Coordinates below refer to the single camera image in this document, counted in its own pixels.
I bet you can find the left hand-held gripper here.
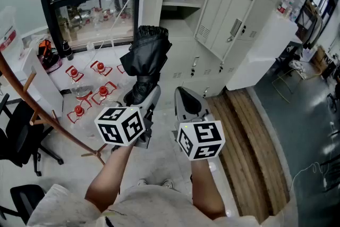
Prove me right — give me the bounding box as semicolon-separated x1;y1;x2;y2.
94;84;162;149

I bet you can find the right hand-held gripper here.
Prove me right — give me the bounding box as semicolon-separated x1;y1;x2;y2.
174;86;226;162

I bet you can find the grey metal locker cabinet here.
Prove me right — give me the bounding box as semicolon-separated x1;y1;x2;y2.
139;0;293;99

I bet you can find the black umbrella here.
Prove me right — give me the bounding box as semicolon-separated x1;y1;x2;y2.
119;25;173;106

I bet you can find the person's left forearm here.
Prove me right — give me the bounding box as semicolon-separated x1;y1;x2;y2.
84;140;135;213

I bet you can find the person's right forearm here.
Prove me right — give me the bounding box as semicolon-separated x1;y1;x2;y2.
190;158;227;221

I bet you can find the grey open locker door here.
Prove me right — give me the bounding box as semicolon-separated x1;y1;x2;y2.
193;0;257;62

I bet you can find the clear red-label water jug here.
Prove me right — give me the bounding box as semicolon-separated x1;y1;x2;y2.
65;65;94;101

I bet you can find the brown wooden coat rack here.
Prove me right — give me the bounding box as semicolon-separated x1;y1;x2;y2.
0;52;108;166

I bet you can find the wooden slat platform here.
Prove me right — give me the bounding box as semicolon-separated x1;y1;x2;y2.
206;88;291;223

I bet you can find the black flask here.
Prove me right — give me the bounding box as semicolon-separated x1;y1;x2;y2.
62;39;74;61

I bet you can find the white counter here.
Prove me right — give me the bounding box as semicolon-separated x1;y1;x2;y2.
225;12;303;91

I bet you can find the white box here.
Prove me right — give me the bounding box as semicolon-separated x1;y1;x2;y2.
22;47;64;118

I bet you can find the gold-legged chair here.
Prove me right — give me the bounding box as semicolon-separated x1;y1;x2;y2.
271;59;315;104

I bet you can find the orange black bag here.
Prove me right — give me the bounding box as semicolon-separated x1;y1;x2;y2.
37;39;54;62

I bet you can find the person's white shirt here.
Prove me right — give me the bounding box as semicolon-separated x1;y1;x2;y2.
26;183;266;227

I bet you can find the black office chair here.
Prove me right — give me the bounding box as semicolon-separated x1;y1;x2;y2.
0;93;64;178
0;184;46;225

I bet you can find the cardboard box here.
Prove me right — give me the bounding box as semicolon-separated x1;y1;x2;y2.
311;46;329;73

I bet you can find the black monitor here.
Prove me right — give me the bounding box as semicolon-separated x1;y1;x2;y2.
294;0;324;46

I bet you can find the white plastic bag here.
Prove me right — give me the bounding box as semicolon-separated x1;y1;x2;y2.
0;6;25;61

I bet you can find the white cord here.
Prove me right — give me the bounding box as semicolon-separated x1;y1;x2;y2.
81;0;147;74

